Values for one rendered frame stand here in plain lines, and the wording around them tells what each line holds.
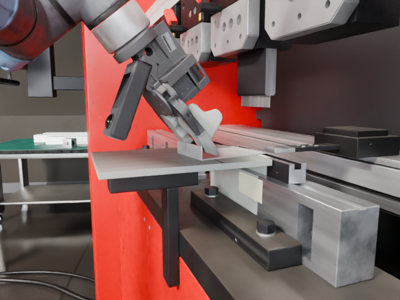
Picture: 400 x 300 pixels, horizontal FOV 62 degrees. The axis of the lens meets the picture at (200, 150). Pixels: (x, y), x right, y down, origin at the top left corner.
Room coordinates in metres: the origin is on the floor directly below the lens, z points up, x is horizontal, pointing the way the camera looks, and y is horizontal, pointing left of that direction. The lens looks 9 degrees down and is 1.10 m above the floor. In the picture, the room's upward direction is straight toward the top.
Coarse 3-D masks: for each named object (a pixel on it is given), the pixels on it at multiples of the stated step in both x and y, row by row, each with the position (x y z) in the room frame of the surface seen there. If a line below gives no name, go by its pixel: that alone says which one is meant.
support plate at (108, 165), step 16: (96, 160) 0.51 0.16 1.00; (112, 160) 0.51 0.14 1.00; (128, 160) 0.51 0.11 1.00; (144, 160) 0.51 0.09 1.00; (160, 160) 0.51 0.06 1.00; (176, 160) 0.51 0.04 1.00; (192, 160) 0.51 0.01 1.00; (208, 160) 0.51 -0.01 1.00; (224, 160) 0.51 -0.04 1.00; (240, 160) 0.51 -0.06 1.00; (256, 160) 0.51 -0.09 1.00; (272, 160) 0.51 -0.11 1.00; (112, 176) 0.43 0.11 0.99; (128, 176) 0.43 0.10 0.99
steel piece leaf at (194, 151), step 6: (180, 144) 0.57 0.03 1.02; (186, 144) 0.55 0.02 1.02; (192, 144) 0.53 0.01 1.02; (180, 150) 0.57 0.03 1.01; (186, 150) 0.55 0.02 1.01; (192, 150) 0.53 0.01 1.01; (198, 150) 0.51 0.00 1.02; (222, 150) 0.60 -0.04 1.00; (228, 150) 0.60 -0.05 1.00; (234, 150) 0.60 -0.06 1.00; (192, 156) 0.53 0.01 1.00; (198, 156) 0.51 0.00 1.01; (204, 156) 0.53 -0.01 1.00; (210, 156) 0.53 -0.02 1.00; (216, 156) 0.53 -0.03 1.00; (222, 156) 0.53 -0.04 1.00; (228, 156) 0.53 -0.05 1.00; (234, 156) 0.54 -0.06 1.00; (240, 156) 0.54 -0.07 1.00
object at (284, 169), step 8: (280, 160) 0.51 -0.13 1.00; (288, 160) 0.51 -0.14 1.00; (272, 168) 0.52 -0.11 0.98; (280, 168) 0.50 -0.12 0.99; (288, 168) 0.48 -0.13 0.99; (296, 168) 0.49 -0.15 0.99; (304, 168) 0.49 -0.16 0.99; (272, 176) 0.52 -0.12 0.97; (280, 176) 0.50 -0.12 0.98; (288, 176) 0.48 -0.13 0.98; (296, 176) 0.48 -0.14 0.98; (304, 176) 0.49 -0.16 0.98; (288, 184) 0.48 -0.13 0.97
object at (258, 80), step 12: (240, 60) 0.64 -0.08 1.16; (252, 60) 0.59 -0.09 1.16; (264, 60) 0.56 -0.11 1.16; (240, 72) 0.64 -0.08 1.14; (252, 72) 0.59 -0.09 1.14; (264, 72) 0.56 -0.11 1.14; (240, 84) 0.63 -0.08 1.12; (252, 84) 0.59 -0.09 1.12; (264, 84) 0.56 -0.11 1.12; (252, 96) 0.61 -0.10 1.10; (264, 96) 0.57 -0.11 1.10
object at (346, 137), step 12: (324, 132) 0.70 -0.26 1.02; (336, 132) 0.67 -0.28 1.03; (348, 132) 0.64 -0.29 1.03; (360, 132) 0.62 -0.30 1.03; (372, 132) 0.63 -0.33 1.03; (384, 132) 0.64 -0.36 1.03; (312, 144) 0.65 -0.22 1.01; (324, 144) 0.66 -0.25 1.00; (336, 144) 0.65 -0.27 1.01; (348, 144) 0.63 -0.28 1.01; (360, 144) 0.61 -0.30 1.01; (372, 144) 0.62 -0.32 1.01; (384, 144) 0.63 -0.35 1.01; (396, 144) 0.64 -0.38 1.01; (348, 156) 0.62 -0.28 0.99; (360, 156) 0.61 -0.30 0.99; (372, 156) 0.62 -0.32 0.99
